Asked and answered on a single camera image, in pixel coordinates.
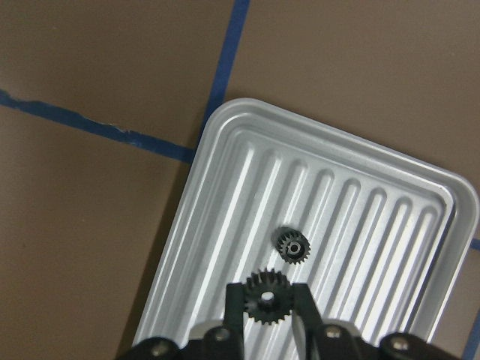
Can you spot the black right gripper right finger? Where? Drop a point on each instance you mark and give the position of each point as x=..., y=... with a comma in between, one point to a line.
x=306, y=321

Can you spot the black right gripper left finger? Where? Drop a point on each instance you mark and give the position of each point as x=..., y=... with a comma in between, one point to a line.
x=234, y=314

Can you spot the black bearing gear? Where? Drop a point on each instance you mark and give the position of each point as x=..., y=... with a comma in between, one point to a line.
x=292, y=246
x=268, y=296

